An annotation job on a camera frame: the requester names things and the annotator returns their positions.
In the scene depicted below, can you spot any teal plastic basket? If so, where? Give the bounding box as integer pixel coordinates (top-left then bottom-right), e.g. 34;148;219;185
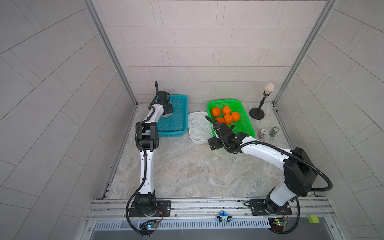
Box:
157;95;188;138

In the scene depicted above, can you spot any aluminium corner post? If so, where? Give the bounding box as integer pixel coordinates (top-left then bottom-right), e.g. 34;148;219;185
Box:
273;0;337;106
85;0;138;106

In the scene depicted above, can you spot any toy car sticker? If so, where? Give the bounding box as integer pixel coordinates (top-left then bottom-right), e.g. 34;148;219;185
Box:
216;211;233;223

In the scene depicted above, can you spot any green sticky note block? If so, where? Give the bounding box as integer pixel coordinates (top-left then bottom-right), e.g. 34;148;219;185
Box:
307;215;320;224

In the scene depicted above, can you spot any left circuit board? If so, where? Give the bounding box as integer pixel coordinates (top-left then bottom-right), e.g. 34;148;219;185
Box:
140;220;159;231

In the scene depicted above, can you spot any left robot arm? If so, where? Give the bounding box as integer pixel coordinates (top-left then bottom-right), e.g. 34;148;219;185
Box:
130;82;174;216

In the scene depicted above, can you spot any aluminium front rail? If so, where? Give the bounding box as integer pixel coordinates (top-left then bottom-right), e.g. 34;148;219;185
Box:
85;195;336;221

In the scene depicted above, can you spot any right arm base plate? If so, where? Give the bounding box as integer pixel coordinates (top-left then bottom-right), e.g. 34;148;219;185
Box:
244;199;292;216

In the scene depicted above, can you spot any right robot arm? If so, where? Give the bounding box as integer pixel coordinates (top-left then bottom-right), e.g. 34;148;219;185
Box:
205;116;333;215

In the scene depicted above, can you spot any right circuit board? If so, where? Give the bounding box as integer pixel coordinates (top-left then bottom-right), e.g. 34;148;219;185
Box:
268;218;289;233

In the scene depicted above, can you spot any white plastic tub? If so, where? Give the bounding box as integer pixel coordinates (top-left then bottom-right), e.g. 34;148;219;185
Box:
188;112;213;145

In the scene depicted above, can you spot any green plastic basket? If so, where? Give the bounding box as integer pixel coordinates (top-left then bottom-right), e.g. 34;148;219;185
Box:
207;99;256;137

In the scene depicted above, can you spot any aluminium corner post right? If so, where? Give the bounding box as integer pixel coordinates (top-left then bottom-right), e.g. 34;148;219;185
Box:
273;0;337;106

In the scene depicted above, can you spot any circuit board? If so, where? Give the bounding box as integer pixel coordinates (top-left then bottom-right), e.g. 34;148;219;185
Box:
140;220;159;231
268;218;289;233

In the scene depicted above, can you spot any netted orange front corner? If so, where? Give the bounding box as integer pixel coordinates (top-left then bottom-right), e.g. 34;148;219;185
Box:
231;112;241;122

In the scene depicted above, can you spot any aluminium corner post left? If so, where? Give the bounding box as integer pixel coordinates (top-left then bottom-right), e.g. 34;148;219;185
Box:
85;0;138;106

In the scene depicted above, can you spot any black stand with bulb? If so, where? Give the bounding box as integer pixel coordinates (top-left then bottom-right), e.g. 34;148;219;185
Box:
250;83;275;120

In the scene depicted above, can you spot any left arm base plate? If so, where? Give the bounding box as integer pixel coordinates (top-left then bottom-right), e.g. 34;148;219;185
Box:
128;201;172;218

